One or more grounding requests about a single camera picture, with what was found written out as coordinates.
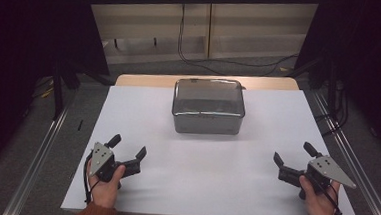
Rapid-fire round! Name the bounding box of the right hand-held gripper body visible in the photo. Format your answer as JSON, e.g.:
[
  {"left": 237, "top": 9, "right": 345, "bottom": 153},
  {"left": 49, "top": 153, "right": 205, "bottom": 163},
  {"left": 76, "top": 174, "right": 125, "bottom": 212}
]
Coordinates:
[{"left": 277, "top": 152, "right": 360, "bottom": 194}]

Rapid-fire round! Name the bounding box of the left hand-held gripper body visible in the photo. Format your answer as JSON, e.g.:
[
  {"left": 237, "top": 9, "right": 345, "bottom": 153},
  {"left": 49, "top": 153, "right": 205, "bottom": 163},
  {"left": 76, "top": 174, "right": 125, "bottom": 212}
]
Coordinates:
[{"left": 88, "top": 141, "right": 143, "bottom": 186}]

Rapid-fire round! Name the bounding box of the grey transparent lidded box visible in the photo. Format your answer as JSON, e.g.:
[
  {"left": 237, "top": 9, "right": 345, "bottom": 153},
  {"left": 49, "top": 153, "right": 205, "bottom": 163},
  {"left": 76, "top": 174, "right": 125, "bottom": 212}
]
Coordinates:
[{"left": 170, "top": 75, "right": 248, "bottom": 138}]

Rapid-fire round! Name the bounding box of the person's left hand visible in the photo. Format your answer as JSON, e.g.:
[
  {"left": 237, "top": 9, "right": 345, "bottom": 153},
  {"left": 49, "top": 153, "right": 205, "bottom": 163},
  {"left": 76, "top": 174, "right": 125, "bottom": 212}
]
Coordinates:
[{"left": 84, "top": 162, "right": 127, "bottom": 209}]

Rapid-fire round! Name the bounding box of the person's right hand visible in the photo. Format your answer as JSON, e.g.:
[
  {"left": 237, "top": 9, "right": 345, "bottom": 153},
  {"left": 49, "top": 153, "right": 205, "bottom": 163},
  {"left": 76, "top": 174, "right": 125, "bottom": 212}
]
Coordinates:
[{"left": 296, "top": 174, "right": 343, "bottom": 215}]

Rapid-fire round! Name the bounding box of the white table board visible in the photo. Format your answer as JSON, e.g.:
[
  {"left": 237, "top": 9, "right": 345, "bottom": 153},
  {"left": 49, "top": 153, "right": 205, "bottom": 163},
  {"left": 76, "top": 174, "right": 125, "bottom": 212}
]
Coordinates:
[{"left": 60, "top": 76, "right": 367, "bottom": 215}]

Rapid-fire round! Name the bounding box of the black curtain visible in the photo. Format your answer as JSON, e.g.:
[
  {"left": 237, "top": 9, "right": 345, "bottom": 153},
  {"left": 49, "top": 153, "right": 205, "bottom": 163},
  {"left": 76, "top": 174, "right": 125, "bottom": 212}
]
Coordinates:
[
  {"left": 0, "top": 0, "right": 115, "bottom": 186},
  {"left": 289, "top": 0, "right": 381, "bottom": 160}
]

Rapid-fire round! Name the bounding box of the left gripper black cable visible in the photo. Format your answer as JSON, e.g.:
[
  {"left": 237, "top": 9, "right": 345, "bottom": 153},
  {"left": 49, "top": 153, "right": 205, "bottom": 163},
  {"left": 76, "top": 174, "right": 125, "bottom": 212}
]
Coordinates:
[{"left": 80, "top": 150, "right": 104, "bottom": 205}]

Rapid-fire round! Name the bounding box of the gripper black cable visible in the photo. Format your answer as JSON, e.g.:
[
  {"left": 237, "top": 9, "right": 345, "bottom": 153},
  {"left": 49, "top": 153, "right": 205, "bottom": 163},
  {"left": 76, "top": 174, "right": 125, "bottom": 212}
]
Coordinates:
[
  {"left": 305, "top": 174, "right": 346, "bottom": 215},
  {"left": 80, "top": 150, "right": 104, "bottom": 205}
]

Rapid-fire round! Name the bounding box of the aluminium rail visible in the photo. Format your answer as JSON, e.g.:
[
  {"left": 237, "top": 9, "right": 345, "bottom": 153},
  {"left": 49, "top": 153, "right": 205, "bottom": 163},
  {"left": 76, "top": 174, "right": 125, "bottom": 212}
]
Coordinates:
[
  {"left": 305, "top": 90, "right": 381, "bottom": 215},
  {"left": 2, "top": 87, "right": 78, "bottom": 215}
]

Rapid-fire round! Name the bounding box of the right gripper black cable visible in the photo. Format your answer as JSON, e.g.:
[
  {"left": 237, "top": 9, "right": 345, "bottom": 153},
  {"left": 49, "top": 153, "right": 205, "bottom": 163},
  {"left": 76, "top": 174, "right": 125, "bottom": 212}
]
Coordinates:
[{"left": 305, "top": 174, "right": 346, "bottom": 215}]

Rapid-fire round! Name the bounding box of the black socket cable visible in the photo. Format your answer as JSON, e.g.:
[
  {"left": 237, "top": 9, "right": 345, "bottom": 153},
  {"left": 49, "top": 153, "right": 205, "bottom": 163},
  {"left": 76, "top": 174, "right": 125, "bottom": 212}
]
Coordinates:
[{"left": 176, "top": 2, "right": 303, "bottom": 80}]

